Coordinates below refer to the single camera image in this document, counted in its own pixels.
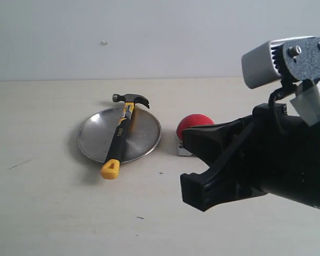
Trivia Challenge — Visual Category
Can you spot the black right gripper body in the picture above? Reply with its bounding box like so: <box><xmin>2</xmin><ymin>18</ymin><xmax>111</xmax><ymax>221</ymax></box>
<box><xmin>223</xmin><ymin>105</ymin><xmax>320</xmax><ymax>209</ymax></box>

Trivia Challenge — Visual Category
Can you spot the yellow black claw hammer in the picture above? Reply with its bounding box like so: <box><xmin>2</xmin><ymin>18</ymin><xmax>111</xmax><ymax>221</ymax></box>
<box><xmin>101</xmin><ymin>93</ymin><xmax>150</xmax><ymax>180</ymax></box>

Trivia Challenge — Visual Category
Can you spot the red dome push button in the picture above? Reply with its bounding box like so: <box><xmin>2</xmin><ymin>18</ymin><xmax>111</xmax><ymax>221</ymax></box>
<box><xmin>176</xmin><ymin>114</ymin><xmax>214</xmax><ymax>156</ymax></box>

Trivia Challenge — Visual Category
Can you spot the round metal plate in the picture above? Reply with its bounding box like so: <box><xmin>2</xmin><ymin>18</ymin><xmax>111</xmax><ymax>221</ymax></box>
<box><xmin>77</xmin><ymin>107</ymin><xmax>162</xmax><ymax>164</ymax></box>

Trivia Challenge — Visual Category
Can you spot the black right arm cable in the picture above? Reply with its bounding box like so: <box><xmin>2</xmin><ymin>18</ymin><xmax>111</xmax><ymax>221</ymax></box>
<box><xmin>268</xmin><ymin>87</ymin><xmax>297</xmax><ymax>134</ymax></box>

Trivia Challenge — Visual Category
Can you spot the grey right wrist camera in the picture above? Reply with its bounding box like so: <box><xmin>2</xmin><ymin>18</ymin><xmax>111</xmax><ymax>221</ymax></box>
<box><xmin>241</xmin><ymin>36</ymin><xmax>320</xmax><ymax>89</ymax></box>

